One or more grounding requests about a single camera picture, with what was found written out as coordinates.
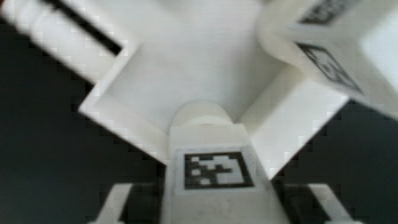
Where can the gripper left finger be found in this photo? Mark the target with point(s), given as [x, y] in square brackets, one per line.
[114, 205]

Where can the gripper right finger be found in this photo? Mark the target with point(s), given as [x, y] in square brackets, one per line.
[331, 205]

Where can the white chair leg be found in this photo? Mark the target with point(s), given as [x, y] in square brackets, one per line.
[333, 36]
[217, 190]

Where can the white chair seat block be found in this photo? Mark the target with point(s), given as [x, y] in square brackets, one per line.
[164, 52]

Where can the white chair leg front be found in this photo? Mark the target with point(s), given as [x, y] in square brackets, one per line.
[333, 36]

